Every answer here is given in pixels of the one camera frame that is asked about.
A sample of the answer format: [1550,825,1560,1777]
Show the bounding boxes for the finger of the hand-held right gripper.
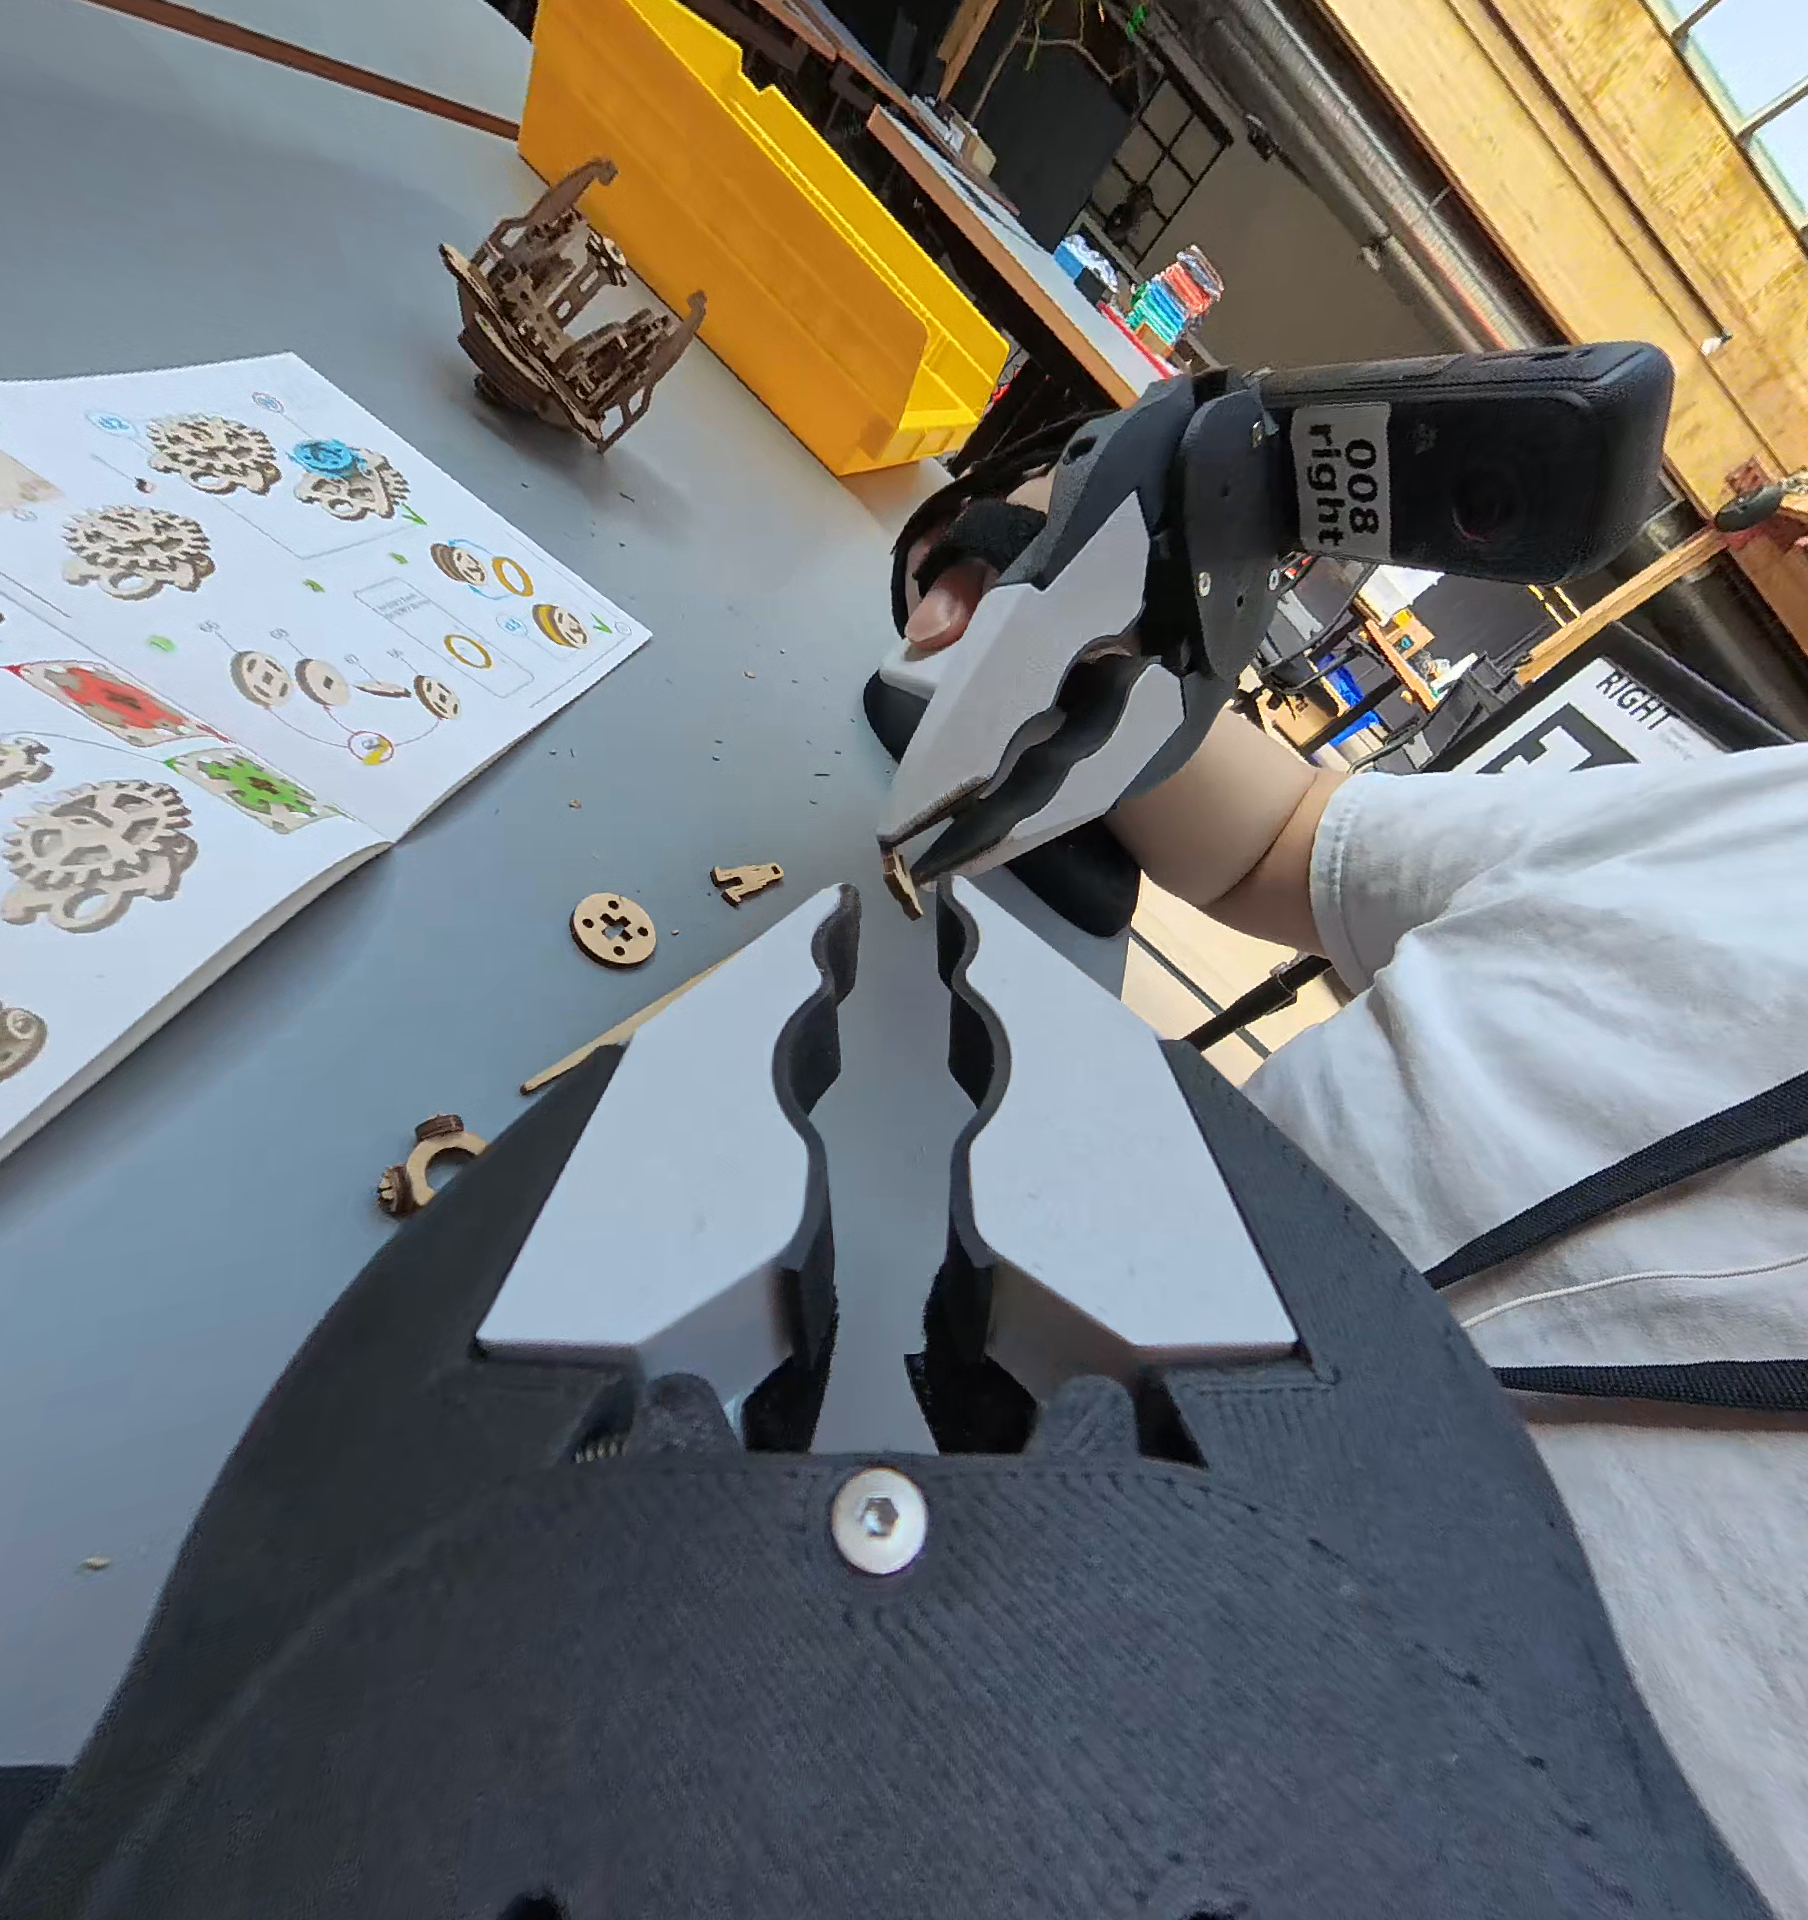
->
[876,496,1157,852]
[919,661,1192,888]

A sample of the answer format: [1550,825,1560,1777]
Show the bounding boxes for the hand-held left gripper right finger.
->
[910,876,1300,1454]

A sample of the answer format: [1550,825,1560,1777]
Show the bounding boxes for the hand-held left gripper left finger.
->
[478,884,865,1454]

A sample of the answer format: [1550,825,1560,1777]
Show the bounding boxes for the slim wooden puzzle piece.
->
[521,959,741,1097]

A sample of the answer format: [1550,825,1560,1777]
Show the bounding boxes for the small wooden ring gear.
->
[380,1111,489,1217]

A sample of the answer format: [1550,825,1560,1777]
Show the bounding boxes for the person's right forearm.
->
[1115,721,1349,954]

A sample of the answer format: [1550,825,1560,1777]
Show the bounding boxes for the person's right hand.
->
[904,558,1001,654]

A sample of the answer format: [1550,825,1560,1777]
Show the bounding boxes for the black padded wrist rest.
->
[866,667,1143,940]

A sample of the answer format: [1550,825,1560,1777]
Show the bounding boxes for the round wooden disc with cross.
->
[570,892,657,973]

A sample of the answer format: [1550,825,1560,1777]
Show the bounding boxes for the black white marker board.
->
[1475,661,1792,774]

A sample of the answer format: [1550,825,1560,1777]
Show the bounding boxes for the colourful stacked trays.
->
[1129,247,1225,340]

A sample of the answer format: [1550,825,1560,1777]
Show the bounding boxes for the stacked yellow bins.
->
[518,0,1011,478]

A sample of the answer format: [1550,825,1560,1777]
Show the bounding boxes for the wooden mechanical model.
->
[439,157,708,451]

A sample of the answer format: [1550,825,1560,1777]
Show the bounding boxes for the assembly instruction booklet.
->
[0,351,654,1210]

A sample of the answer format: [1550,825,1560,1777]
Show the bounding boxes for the black harness strap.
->
[1420,1041,1808,1419]

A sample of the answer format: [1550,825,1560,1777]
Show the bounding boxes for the thin white cable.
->
[1459,1231,1808,1329]

